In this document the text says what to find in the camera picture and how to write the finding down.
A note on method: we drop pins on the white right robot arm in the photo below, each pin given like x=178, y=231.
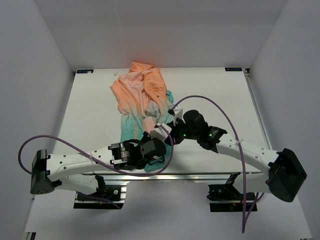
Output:
x=281, y=173

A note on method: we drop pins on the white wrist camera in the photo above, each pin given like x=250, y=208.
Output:
x=176, y=112
x=161, y=132

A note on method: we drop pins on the blue label right corner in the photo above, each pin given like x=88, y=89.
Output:
x=233, y=69

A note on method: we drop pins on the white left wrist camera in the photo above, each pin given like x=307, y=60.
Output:
x=161, y=132

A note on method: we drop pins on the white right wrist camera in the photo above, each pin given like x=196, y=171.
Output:
x=176, y=112

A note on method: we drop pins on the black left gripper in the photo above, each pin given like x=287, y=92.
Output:
x=145, y=137

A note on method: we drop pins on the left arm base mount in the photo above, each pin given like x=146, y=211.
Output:
x=100, y=194

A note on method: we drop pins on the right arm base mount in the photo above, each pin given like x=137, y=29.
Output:
x=225, y=198

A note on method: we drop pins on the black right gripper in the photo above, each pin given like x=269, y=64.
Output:
x=174, y=130

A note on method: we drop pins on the blue label corner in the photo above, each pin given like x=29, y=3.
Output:
x=84, y=71
x=233, y=69

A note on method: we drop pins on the orange and teal jacket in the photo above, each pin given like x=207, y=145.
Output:
x=143, y=100

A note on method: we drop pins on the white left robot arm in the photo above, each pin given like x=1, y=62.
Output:
x=69, y=171

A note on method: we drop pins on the blue label left corner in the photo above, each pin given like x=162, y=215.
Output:
x=84, y=71

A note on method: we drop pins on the aluminium table rail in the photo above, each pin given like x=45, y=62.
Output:
x=168, y=177
x=254, y=99

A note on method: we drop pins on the aluminium table front rail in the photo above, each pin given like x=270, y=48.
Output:
x=168, y=177

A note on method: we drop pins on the aluminium table right rail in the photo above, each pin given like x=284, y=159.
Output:
x=254, y=99

